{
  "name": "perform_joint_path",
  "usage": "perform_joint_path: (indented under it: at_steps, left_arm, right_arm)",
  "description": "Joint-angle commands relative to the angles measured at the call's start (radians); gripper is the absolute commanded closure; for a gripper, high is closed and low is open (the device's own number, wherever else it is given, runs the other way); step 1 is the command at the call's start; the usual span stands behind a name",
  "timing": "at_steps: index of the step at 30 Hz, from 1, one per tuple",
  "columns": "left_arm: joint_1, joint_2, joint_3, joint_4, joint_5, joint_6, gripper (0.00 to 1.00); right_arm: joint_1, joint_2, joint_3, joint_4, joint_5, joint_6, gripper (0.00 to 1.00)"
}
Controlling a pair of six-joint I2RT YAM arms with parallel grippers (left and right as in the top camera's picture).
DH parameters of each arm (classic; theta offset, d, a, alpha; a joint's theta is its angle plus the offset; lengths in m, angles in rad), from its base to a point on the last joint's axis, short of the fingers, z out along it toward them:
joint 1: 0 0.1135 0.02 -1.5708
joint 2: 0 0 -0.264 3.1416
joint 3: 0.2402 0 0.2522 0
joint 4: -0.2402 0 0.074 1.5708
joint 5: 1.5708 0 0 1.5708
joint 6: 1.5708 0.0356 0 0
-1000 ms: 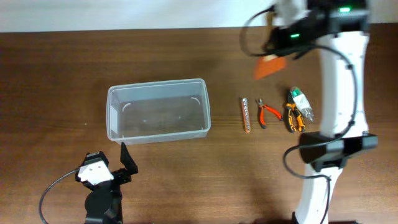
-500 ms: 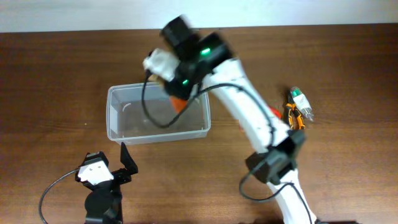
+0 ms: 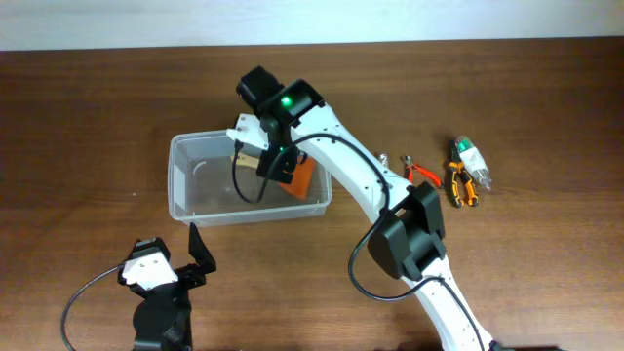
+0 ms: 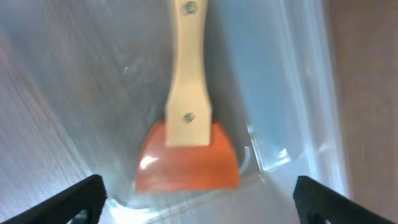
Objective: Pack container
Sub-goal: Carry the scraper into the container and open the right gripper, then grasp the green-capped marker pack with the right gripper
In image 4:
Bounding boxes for orange scraper with wooden handle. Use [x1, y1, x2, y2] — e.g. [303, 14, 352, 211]
[135, 0, 239, 193]

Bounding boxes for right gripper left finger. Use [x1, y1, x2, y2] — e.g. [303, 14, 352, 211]
[4, 174, 108, 224]

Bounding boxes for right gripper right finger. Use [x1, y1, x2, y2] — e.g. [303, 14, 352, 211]
[293, 175, 391, 224]

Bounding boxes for clear plastic container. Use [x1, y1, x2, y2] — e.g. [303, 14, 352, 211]
[1, 1, 351, 223]

